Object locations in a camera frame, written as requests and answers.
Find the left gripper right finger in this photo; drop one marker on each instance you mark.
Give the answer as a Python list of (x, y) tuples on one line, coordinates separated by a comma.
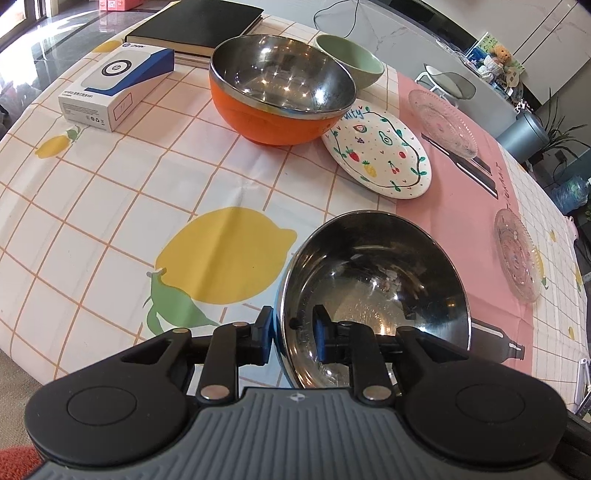
[(357, 346)]

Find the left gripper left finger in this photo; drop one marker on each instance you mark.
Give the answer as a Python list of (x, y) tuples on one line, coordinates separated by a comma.
[(230, 347)]

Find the blue steel bowl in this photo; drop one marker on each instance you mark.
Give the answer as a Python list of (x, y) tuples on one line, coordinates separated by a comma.
[(370, 267)]

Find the white fruity painted plate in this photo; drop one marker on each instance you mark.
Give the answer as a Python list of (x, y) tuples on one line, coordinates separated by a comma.
[(379, 151)]

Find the clear glass plate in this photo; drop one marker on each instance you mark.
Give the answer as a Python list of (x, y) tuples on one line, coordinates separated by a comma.
[(443, 123), (518, 256)]

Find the orange steel bowl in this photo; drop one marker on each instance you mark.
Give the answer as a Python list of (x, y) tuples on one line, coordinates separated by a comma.
[(278, 91)]

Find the green ceramic bowl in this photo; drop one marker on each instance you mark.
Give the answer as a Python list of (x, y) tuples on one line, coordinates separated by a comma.
[(364, 67)]

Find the blue water jug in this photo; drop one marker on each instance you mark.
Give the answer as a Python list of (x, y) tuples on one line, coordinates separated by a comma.
[(572, 194)]

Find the white blue product box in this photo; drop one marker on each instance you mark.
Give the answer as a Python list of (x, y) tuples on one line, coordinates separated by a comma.
[(108, 92)]

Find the grey metal trash can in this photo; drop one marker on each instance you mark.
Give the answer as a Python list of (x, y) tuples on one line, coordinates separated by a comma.
[(524, 138)]

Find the white rolling stool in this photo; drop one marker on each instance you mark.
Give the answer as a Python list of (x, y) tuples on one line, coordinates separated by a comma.
[(450, 86)]

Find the potted floor plant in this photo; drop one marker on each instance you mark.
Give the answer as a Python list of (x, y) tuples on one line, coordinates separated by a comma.
[(558, 139)]

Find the black book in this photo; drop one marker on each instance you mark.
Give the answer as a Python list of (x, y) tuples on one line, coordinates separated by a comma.
[(196, 27)]

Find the teddy bear toy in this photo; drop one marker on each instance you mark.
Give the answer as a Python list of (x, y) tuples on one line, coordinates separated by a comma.
[(500, 55)]

